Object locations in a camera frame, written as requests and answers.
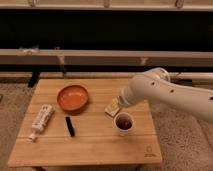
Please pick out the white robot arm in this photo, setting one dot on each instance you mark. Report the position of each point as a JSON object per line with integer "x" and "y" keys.
{"x": 155, "y": 84}

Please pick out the beige sponge block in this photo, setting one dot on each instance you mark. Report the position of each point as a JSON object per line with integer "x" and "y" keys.
{"x": 113, "y": 107}

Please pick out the orange bowl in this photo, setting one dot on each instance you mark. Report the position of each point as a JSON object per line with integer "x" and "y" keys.
{"x": 73, "y": 97}

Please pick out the white cup with brown contents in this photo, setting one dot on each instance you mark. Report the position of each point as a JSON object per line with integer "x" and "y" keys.
{"x": 124, "y": 123}

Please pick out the wooden table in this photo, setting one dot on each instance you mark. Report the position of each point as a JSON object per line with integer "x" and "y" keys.
{"x": 96, "y": 141}

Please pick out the white tube with cap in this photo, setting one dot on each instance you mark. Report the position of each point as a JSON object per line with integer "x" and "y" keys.
{"x": 40, "y": 121}

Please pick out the grey metal rail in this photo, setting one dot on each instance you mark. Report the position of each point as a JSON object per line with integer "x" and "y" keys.
{"x": 36, "y": 56}

